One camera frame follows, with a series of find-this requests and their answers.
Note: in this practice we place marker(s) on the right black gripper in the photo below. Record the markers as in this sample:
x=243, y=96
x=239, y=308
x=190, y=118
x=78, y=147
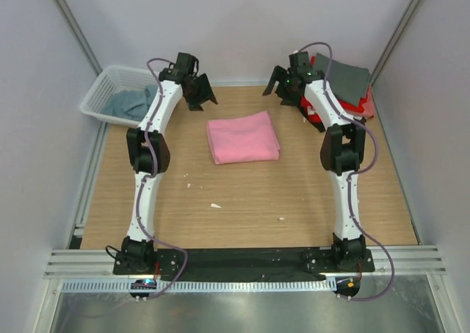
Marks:
x=275, y=76

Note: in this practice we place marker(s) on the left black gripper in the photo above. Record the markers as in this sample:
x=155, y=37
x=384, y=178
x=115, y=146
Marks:
x=206, y=93

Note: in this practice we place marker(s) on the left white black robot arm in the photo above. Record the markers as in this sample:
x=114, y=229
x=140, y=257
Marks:
x=149, y=156

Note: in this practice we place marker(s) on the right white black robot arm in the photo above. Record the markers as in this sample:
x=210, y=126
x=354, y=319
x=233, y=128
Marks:
x=342, y=150

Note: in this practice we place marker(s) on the red folded t shirt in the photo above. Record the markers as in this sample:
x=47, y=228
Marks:
x=350, y=85

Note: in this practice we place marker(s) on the grey folded t shirt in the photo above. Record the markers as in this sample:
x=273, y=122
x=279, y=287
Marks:
x=348, y=83

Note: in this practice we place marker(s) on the blue-grey t shirt in basket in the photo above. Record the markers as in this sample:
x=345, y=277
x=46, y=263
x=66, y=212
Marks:
x=130, y=104

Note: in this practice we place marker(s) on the white plastic basket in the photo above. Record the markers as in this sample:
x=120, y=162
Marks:
x=112, y=80

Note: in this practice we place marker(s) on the light pink folded t shirt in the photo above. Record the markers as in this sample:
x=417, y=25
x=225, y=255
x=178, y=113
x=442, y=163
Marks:
x=366, y=107

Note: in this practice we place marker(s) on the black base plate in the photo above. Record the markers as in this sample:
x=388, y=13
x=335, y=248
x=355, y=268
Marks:
x=241, y=264

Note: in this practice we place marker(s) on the white slotted cable duct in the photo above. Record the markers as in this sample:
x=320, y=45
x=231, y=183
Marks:
x=136, y=286

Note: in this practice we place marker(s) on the aluminium front rail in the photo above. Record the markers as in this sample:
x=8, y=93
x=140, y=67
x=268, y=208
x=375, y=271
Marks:
x=408, y=260

